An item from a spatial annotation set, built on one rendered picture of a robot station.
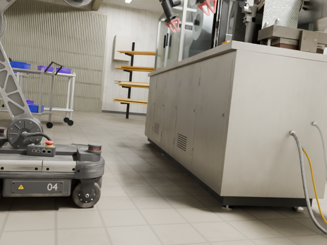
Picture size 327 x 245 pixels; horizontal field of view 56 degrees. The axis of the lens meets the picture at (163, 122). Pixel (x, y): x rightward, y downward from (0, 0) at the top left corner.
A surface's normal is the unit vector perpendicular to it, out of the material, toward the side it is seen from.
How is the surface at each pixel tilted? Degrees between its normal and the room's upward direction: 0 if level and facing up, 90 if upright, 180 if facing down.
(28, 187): 90
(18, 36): 90
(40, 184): 90
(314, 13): 90
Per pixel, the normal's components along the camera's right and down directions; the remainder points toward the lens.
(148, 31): 0.33, 0.10
